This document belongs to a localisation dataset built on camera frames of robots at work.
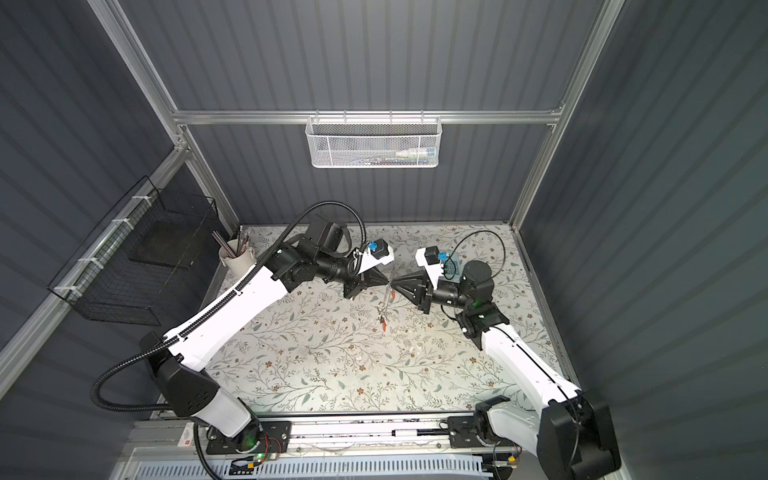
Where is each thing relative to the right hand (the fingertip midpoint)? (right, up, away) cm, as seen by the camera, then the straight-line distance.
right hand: (398, 287), depth 70 cm
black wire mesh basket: (-66, +4, +2) cm, 66 cm away
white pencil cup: (-54, +7, +31) cm, 63 cm away
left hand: (-3, +2, 0) cm, 4 cm away
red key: (-1, -2, +1) cm, 2 cm away
